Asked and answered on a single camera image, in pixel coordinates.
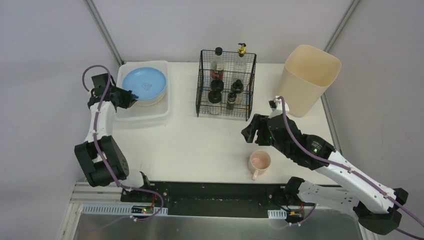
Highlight black wire basket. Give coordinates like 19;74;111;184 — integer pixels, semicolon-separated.
195;49;257;121

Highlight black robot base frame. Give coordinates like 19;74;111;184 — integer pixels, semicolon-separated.
120;181;301;218

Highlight blue round plate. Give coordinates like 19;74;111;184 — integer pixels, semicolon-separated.
122;67;168;101

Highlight black lid granule shaker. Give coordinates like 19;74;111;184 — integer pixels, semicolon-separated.
207;90;222;106

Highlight clear glass oil bottle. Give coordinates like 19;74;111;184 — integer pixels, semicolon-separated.
232;43;247;82

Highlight black lid seasoning shaker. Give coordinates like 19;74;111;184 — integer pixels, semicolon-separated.
210;79;225;92

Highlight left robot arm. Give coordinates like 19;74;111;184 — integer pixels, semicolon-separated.
74;73;146;189

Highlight pink mug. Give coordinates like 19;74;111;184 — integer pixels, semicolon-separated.
247;150;272;181

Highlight cream waste bin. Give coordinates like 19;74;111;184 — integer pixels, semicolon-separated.
275;44;342;118

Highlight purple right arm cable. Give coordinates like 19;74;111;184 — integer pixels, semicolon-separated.
276;96;424;240

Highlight small dark pepper jar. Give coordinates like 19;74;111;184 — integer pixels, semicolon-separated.
226;92;237;110

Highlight red label vinegar bottle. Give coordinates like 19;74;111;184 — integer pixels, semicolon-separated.
210;47;225;81

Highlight black lid white shaker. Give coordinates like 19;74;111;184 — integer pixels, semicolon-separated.
230;79;244;94

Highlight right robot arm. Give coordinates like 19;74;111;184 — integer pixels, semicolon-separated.
241;114;402;235

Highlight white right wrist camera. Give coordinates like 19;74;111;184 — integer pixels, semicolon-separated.
268;98;290;118

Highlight cream round plate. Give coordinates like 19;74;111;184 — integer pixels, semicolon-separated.
135;94;165;106

